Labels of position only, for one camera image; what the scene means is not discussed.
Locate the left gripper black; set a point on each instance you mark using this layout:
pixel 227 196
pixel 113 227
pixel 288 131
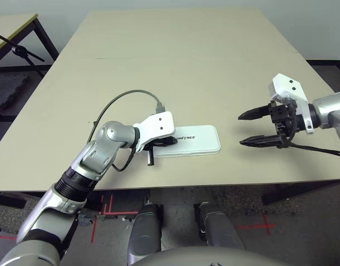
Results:
pixel 150 155

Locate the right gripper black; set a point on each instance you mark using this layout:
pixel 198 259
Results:
pixel 280 113

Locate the white plastic pencil case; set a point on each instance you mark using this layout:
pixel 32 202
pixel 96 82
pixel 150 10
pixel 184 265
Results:
pixel 200 141

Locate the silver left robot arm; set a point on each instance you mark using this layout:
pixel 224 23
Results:
pixel 114 135

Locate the grey left robot leg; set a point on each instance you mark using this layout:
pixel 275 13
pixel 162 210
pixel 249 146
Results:
pixel 145 232

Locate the grey robot leg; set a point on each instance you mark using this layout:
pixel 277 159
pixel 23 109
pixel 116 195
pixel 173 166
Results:
pixel 145 232
pixel 218 227

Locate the grey right robot leg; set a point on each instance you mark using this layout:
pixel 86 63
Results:
pixel 218 227

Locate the grey foam scrap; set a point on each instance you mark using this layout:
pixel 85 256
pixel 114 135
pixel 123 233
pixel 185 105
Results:
pixel 87 219

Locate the grey robot torso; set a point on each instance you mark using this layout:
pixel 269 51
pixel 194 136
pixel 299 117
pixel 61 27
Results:
pixel 211 257

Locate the dark foam mat stack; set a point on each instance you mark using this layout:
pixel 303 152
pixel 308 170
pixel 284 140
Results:
pixel 6 91

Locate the black table base bar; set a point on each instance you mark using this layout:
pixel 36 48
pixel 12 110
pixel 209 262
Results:
pixel 6 200

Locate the black tripod stand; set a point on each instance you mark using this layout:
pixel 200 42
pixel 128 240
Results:
pixel 19 50

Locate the short red floor tape strip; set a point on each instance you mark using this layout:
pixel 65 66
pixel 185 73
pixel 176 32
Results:
pixel 6 237

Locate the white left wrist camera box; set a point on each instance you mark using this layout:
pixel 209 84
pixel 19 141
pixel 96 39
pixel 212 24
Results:
pixel 161 123

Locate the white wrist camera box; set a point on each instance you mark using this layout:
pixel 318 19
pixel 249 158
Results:
pixel 286 86
pixel 161 123

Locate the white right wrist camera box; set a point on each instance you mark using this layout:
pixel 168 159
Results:
pixel 286 86

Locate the side table with black frame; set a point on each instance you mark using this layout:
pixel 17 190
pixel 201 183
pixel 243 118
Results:
pixel 9 27

